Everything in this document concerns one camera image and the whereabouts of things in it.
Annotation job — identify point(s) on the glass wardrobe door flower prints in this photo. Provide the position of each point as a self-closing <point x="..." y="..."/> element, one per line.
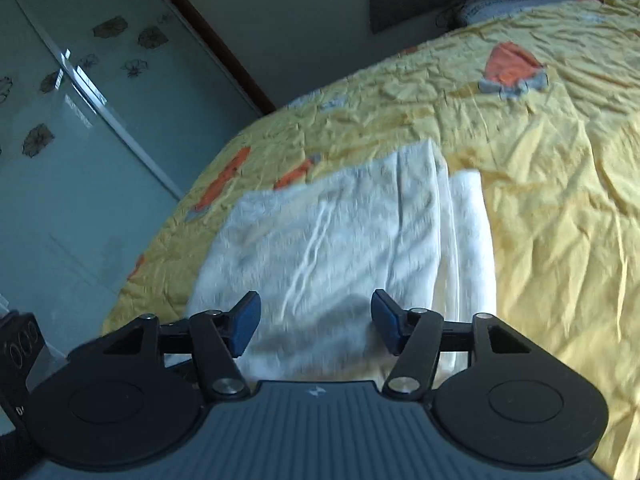
<point x="100" y="110"/>

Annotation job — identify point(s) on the yellow bed sheet orange prints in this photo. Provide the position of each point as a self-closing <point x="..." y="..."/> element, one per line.
<point x="540" y="170"/>

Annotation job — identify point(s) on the white textured blanket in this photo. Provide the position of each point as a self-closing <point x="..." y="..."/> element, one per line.
<point x="340" y="250"/>

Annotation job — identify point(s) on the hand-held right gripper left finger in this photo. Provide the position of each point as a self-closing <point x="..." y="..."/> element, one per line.
<point x="246" y="321"/>

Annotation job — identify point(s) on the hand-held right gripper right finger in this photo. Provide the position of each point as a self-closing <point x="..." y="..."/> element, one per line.
<point x="386" y="321"/>

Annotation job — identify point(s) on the white printed pillow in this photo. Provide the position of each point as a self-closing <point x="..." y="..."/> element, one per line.
<point x="540" y="0"/>

